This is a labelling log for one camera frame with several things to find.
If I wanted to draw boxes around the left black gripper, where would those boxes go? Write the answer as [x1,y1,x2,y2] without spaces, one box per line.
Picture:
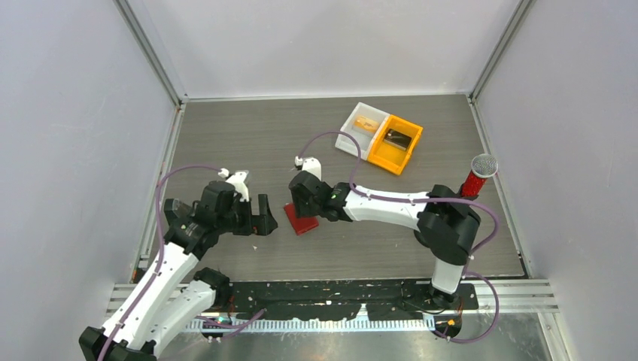
[216,193,276,235]

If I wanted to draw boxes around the red card holder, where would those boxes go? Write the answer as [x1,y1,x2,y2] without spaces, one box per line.
[284,203,319,236]

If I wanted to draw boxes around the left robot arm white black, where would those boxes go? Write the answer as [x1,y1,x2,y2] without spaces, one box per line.
[79,180,278,360]

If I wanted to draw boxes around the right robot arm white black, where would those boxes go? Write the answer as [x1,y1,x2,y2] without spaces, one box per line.
[288,171,481,309]

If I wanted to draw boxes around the orange card in white bin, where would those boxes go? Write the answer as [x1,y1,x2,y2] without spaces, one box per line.
[353,116,379,134]

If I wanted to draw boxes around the black card in orange bin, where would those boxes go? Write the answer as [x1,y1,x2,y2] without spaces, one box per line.
[384,129,412,151]

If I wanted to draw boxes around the orange plastic bin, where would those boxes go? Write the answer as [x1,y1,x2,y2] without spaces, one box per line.
[367,114,424,175]

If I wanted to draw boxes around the white plastic bin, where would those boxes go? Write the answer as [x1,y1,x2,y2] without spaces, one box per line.
[340,102,390,161]

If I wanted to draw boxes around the red microphone on black stand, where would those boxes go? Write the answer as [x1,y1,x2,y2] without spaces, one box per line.
[457,153,499,199]

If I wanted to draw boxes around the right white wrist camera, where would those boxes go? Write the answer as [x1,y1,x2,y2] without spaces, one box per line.
[293,156,322,181]

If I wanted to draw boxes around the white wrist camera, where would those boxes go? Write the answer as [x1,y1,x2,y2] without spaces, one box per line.
[217,168,251,202]
[293,156,322,181]

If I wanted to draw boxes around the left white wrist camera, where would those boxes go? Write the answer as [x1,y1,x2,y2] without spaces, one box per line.
[217,168,251,202]

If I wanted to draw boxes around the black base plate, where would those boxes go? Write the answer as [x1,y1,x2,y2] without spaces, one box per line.
[208,279,479,321]

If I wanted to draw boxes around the aluminium front rail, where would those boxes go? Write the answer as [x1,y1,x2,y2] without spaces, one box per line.
[105,278,561,334]

